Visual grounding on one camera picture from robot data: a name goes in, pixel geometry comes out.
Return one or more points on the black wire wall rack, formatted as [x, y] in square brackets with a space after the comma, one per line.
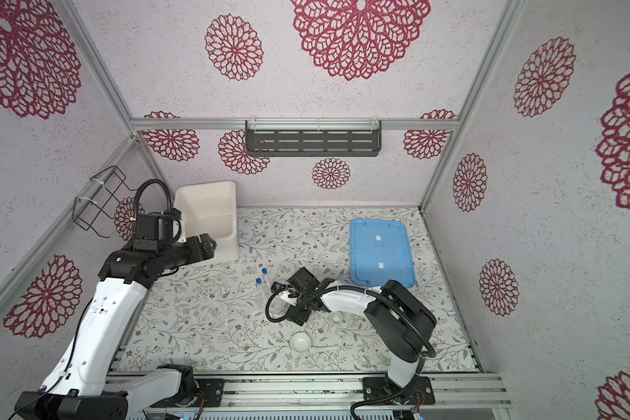
[90, 206]

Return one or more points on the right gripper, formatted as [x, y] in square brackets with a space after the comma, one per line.
[296, 316]

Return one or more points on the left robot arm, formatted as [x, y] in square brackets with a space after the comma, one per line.
[76, 388]

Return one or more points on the white plastic bin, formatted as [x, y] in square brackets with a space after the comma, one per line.
[211, 209]

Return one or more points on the clear test tube rack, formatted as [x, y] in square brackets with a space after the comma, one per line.
[251, 306]

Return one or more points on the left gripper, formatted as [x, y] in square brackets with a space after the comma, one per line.
[197, 254]

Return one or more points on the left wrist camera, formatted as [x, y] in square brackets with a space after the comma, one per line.
[156, 231]

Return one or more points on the dark metal wall shelf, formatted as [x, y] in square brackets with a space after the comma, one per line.
[316, 139]

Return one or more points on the blue plastic lid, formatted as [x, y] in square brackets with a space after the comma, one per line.
[380, 251]

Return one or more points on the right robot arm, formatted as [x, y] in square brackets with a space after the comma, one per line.
[402, 322]

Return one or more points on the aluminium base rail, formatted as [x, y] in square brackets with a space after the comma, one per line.
[340, 395]

